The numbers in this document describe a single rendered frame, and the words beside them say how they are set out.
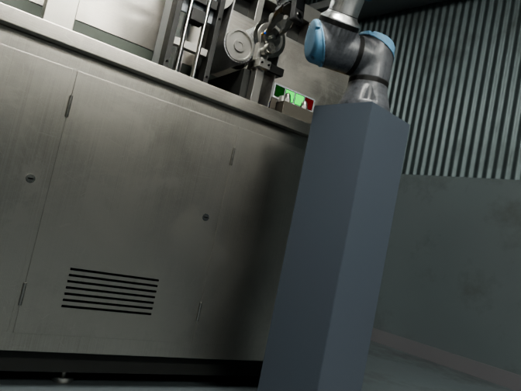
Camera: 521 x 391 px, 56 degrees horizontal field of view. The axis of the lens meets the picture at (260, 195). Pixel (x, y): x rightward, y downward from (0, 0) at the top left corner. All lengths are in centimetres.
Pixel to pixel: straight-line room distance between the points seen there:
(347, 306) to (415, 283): 190
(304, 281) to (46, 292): 66
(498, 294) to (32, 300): 237
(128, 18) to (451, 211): 211
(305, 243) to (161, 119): 53
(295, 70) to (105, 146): 130
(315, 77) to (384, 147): 119
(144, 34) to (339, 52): 94
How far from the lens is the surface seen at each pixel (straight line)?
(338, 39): 141
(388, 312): 328
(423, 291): 317
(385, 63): 147
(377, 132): 135
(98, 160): 136
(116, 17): 208
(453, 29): 361
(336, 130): 137
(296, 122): 162
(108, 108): 138
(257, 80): 186
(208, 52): 168
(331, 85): 257
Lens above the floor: 49
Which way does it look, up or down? 5 degrees up
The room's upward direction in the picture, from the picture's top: 12 degrees clockwise
